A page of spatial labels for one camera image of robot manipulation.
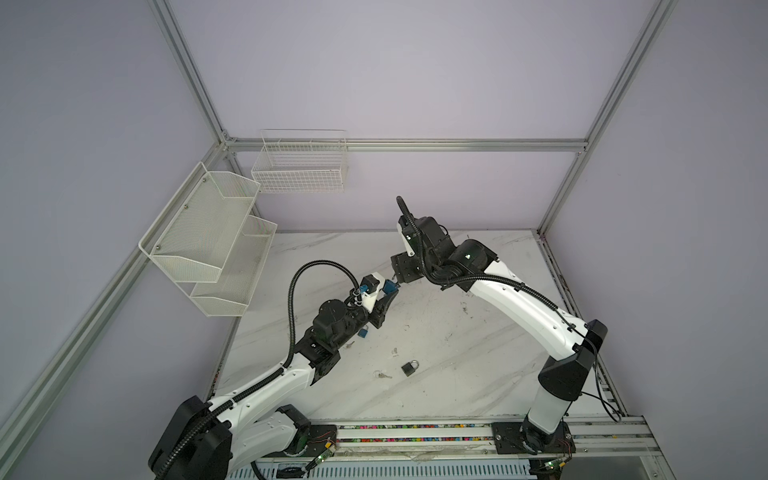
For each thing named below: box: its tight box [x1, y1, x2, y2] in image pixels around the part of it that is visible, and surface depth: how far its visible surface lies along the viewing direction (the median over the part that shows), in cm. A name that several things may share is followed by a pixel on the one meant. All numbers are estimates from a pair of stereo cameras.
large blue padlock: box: [382, 279, 401, 294], surface depth 75 cm
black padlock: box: [401, 359, 419, 377], surface depth 87 cm
